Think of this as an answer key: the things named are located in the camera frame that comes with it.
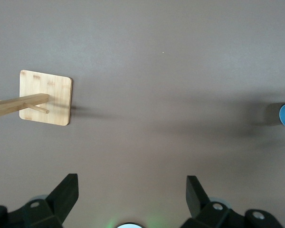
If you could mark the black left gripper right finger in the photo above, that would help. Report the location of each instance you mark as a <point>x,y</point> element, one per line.
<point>216,216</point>

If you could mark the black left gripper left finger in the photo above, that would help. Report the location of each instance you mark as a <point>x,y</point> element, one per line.
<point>38,213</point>

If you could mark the wooden mug tree stand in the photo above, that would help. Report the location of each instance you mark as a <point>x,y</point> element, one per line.
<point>57,95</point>

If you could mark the brown table cover mat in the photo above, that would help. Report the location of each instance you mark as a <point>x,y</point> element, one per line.
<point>142,71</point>

